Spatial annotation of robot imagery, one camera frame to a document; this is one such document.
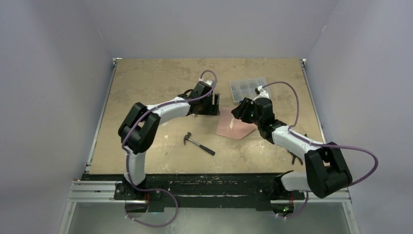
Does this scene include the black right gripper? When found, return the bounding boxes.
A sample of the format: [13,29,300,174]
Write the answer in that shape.
[231,97,262,127]

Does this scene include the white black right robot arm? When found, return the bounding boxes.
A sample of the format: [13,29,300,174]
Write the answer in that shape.
[231,97,353,198]

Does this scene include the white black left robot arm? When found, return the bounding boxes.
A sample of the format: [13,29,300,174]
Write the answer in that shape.
[118,80,218,199]

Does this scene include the clear plastic screw organizer box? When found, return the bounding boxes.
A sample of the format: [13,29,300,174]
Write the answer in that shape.
[229,77,267,103]

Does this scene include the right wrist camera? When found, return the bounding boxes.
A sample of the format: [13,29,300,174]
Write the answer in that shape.
[253,86,269,100]

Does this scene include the black handled hammer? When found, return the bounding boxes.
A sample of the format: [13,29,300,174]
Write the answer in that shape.
[183,132,216,156]

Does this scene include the black handled pliers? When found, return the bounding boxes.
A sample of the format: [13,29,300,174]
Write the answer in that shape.
[288,136,308,165]

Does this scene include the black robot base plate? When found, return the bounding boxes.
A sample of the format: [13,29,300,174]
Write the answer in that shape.
[81,173,305,212]

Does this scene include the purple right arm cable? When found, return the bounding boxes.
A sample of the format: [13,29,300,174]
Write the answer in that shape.
[258,81,379,220]

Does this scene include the aluminium frame rail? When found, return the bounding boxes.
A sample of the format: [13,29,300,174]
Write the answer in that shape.
[58,58,360,234]

